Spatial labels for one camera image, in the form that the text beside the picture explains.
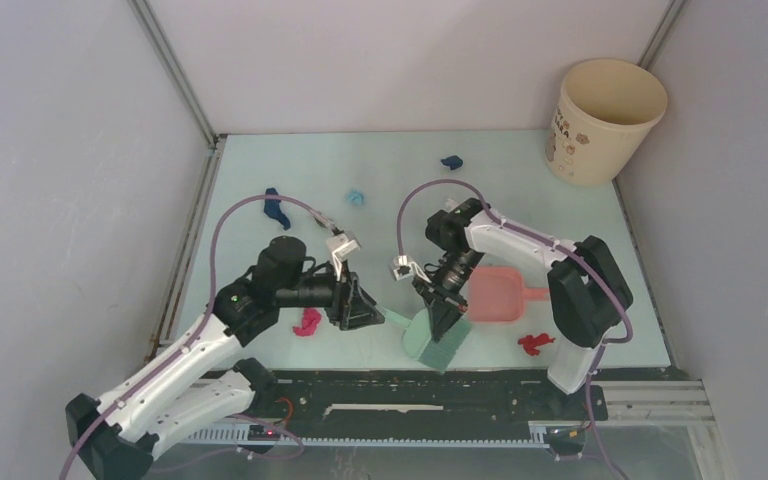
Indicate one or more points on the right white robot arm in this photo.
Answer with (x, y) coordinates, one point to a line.
(588, 293)

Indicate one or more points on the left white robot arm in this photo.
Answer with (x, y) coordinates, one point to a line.
(203, 377)

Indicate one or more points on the magenta paper scrap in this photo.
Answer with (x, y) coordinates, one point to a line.
(309, 322)

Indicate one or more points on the white cable duct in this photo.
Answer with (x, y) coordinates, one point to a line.
(246, 434)

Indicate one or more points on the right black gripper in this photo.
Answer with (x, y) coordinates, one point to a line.
(441, 318)

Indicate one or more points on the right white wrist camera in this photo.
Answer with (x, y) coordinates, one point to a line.
(404, 267)

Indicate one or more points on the green hand brush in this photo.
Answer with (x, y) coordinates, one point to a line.
(418, 343)

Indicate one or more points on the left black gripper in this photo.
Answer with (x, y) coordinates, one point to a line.
(349, 300)

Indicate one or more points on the dark blue paper scrap left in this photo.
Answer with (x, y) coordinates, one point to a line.
(272, 209)

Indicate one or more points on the pink dustpan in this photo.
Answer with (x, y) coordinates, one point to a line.
(499, 294)

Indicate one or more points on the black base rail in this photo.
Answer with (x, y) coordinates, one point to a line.
(500, 404)

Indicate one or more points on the dark blue paper scrap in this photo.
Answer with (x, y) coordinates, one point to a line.
(453, 162)
(272, 209)

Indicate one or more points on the dark blue paper scrap top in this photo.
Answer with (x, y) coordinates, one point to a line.
(453, 162)

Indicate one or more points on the beige plastic bucket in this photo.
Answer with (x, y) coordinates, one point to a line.
(605, 110)

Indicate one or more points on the light blue paper scrap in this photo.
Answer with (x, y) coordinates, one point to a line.
(356, 197)

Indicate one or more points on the red paper scrap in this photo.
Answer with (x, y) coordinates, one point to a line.
(532, 344)

